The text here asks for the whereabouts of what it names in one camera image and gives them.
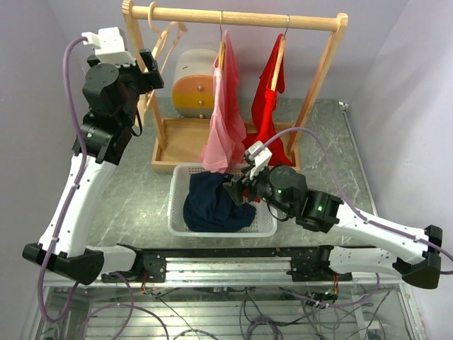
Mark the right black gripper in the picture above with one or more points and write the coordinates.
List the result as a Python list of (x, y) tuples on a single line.
[(231, 187)]

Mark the wooden clothes rack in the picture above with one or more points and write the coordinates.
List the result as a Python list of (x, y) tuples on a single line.
[(180, 139)]

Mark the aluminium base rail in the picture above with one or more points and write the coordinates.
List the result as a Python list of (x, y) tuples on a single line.
[(204, 266)]

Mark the navy blue t shirt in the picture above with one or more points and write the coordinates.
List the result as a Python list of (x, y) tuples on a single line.
[(209, 208)]

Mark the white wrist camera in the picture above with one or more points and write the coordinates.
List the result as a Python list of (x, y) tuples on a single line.
[(257, 157), (109, 46)]

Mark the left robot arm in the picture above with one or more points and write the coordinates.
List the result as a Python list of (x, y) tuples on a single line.
[(112, 92)]

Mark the wooden hanger with red shirt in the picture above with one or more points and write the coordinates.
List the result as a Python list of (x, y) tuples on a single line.
[(279, 59)]

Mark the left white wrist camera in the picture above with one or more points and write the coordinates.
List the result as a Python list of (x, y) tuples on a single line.
[(109, 46)]

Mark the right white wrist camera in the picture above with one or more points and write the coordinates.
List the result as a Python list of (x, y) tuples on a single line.
[(257, 157)]

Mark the yellow wooden hanger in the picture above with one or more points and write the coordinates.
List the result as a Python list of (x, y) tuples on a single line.
[(222, 44)]

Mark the cream plastic hanger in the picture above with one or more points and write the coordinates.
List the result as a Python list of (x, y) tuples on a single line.
[(145, 100)]

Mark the pink t shirt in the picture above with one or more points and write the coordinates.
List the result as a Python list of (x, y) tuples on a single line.
[(224, 146)]

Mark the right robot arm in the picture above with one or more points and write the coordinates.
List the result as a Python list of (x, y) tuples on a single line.
[(397, 250)]

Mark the red t shirt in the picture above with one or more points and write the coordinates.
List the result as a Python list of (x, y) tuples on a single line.
[(265, 100)]

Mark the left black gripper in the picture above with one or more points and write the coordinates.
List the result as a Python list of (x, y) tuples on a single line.
[(148, 81)]

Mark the white plastic basket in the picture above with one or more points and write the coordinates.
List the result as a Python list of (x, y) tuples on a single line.
[(263, 225)]

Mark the white striped drawer cabinet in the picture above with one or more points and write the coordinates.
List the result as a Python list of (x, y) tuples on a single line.
[(192, 91)]

